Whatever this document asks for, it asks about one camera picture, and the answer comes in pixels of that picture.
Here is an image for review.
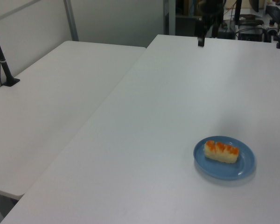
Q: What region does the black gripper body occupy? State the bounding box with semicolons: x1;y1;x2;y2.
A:
196;0;225;23

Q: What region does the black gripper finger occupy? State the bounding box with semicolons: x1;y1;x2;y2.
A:
211;16;223;38
196;16;212;47

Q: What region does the bread roll with orange topping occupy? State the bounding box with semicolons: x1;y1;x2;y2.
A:
203;140;240;163

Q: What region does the blue round plate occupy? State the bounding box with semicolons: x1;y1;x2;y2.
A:
193;135;257;181

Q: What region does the small black desk device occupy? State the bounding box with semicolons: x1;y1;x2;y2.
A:
218;29;235;39

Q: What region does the white shelf with books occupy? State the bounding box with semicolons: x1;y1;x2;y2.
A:
176;0;201;18

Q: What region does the black monitor stand pole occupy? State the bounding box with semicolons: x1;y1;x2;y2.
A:
234;0;243;25

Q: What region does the black electronics box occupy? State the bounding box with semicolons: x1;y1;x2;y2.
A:
238;28;265;42

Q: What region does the dark flat desk device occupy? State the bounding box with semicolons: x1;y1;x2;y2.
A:
239;14;265;26

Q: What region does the dark monitor screen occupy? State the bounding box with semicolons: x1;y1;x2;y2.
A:
249;0;266;13

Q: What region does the black angled desk gadget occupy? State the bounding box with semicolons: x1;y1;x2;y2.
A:
265;5;280;21

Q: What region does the grey metal partition post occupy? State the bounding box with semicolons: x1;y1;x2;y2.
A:
163;0;177;36
63;0;79;42

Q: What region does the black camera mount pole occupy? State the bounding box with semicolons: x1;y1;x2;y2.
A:
0;18;21;87

